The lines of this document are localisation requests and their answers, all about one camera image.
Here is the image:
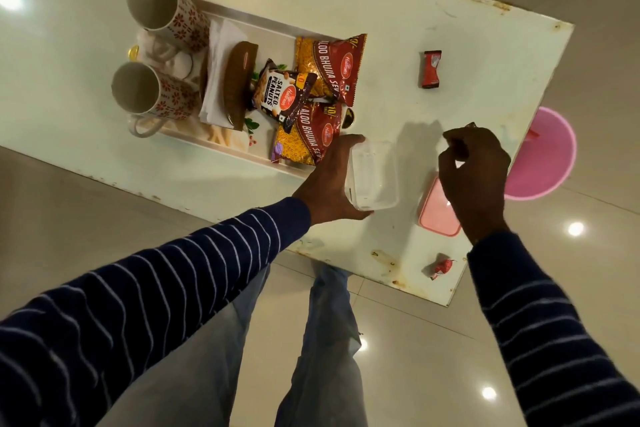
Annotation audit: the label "white floral tray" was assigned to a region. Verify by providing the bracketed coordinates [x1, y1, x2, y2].
[127, 0, 359, 180]

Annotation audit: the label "white floral mug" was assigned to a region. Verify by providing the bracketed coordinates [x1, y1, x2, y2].
[111, 61, 201, 138]
[125, 0, 211, 53]

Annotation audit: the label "wooden napkin holder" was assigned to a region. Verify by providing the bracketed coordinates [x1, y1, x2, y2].
[199, 40, 259, 132]

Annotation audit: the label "person's right hand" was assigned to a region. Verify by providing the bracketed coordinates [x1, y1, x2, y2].
[438, 126, 512, 246]

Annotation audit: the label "aloo bhujia packet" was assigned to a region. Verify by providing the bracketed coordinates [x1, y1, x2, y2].
[271, 101, 346, 166]
[295, 33, 367, 107]

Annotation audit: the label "pink plastic bin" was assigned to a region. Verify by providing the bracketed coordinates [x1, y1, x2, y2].
[503, 106, 577, 201]

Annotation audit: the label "person's right forearm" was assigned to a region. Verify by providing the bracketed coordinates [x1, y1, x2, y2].
[467, 231, 640, 427]

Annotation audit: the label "person's right leg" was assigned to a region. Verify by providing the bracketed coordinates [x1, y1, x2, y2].
[275, 261, 369, 427]

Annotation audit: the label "person's leg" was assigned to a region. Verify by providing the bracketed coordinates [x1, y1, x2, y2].
[275, 261, 369, 427]
[97, 266, 271, 427]

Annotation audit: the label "pink box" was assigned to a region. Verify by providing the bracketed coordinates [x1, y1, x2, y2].
[345, 140, 400, 212]

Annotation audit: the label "person's left forearm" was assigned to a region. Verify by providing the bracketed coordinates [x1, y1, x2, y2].
[0, 197, 312, 427]

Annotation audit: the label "white paper napkins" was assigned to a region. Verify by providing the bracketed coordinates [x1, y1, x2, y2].
[199, 19, 249, 130]

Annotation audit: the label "person's left hand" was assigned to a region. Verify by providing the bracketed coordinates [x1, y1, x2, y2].
[292, 133, 373, 226]

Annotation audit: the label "person's left leg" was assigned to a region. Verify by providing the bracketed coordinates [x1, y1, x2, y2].
[97, 266, 271, 427]

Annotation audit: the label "salted peanuts packet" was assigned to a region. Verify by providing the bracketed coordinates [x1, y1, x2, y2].
[251, 59, 319, 134]

